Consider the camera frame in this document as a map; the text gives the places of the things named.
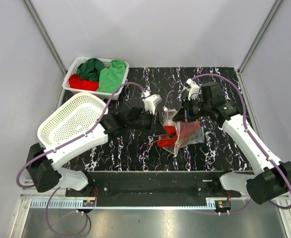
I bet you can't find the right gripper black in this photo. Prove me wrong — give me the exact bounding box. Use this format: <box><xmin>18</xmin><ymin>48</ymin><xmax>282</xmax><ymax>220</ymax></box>
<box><xmin>173</xmin><ymin>97</ymin><xmax>211</xmax><ymax>123</ymax></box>

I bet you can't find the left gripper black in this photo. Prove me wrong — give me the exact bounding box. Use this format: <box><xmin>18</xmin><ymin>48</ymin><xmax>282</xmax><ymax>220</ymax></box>
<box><xmin>127</xmin><ymin>109</ymin><xmax>167</xmax><ymax>136</ymax></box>

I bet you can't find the red lobster toy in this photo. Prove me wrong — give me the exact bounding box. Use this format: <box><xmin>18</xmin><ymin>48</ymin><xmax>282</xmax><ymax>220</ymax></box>
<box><xmin>147</xmin><ymin>125</ymin><xmax>189</xmax><ymax>148</ymax></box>

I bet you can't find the clear zip top bag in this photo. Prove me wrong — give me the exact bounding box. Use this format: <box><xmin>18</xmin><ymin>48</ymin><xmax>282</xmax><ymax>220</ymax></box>
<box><xmin>157</xmin><ymin>107</ymin><xmax>204</xmax><ymax>156</ymax></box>

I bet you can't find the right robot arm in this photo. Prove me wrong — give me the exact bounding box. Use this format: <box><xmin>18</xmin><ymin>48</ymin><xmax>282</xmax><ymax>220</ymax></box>
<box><xmin>173</xmin><ymin>79</ymin><xmax>291</xmax><ymax>205</ymax></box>

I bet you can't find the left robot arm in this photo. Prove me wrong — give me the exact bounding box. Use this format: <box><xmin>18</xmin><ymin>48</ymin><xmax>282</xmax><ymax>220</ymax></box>
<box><xmin>26</xmin><ymin>106</ymin><xmax>166</xmax><ymax>196</ymax></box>

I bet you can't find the black marble pattern mat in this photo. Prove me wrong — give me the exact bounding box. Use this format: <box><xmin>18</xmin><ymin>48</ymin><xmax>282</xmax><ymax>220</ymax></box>
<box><xmin>35</xmin><ymin>66</ymin><xmax>275</xmax><ymax>179</ymax></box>

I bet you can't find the green vegetable toy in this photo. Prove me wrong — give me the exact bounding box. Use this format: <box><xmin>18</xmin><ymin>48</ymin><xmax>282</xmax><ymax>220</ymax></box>
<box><xmin>177</xmin><ymin>133</ymin><xmax>202</xmax><ymax>145</ymax></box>

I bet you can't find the light green cloth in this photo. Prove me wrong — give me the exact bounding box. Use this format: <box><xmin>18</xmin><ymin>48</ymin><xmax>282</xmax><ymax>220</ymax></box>
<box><xmin>97</xmin><ymin>60</ymin><xmax>127</xmax><ymax>93</ymax></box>

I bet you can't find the white basket with cloths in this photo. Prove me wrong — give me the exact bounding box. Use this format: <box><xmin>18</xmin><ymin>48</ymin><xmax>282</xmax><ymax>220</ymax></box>
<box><xmin>63</xmin><ymin>57</ymin><xmax>129</xmax><ymax>99</ymax></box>

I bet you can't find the white perforated empty basket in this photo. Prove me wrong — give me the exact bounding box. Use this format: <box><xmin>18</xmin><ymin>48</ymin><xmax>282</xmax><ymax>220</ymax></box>
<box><xmin>37</xmin><ymin>92</ymin><xmax>106</xmax><ymax>148</ymax></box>

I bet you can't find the dark green cloth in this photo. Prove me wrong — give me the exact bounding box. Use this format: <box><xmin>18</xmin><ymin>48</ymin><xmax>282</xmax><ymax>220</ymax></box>
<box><xmin>76</xmin><ymin>58</ymin><xmax>105</xmax><ymax>82</ymax></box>

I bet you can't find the red cloth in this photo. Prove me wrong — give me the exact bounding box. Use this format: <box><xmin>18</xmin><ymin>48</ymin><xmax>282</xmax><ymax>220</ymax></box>
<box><xmin>69</xmin><ymin>74</ymin><xmax>99</xmax><ymax>91</ymax></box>

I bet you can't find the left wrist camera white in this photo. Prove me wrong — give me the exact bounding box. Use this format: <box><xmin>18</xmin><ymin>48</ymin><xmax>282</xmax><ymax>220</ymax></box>
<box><xmin>144</xmin><ymin>91</ymin><xmax>162</xmax><ymax>115</ymax></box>

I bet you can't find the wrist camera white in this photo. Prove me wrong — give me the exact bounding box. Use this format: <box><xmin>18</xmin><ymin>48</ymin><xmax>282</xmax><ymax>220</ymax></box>
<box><xmin>184</xmin><ymin>78</ymin><xmax>200</xmax><ymax>100</ymax></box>
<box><xmin>144</xmin><ymin>91</ymin><xmax>162</xmax><ymax>115</ymax></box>

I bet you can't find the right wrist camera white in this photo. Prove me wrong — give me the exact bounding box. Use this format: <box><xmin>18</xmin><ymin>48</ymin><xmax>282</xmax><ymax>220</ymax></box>
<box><xmin>184</xmin><ymin>78</ymin><xmax>200</xmax><ymax>100</ymax></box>

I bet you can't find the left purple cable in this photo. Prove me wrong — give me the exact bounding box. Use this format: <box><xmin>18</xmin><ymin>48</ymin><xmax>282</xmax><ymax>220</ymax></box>
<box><xmin>15</xmin><ymin>82</ymin><xmax>150</xmax><ymax>235</ymax></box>

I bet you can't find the purple cable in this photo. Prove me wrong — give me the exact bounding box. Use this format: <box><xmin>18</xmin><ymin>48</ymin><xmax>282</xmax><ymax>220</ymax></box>
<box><xmin>189</xmin><ymin>73</ymin><xmax>291</xmax><ymax>216</ymax></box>
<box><xmin>15</xmin><ymin>82</ymin><xmax>150</xmax><ymax>235</ymax></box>

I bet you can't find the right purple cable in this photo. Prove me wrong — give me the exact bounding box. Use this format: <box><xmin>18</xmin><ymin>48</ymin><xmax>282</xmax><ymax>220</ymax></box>
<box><xmin>189</xmin><ymin>73</ymin><xmax>291</xmax><ymax>216</ymax></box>

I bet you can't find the white slotted cable duct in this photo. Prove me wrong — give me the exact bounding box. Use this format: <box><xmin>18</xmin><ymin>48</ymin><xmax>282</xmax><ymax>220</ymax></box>
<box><xmin>30</xmin><ymin>199</ymin><xmax>225</xmax><ymax>210</ymax></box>

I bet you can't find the aluminium frame rail front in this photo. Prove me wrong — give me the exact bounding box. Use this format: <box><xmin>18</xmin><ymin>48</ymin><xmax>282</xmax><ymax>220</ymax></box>
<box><xmin>20</xmin><ymin>179</ymin><xmax>290</xmax><ymax>199</ymax></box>

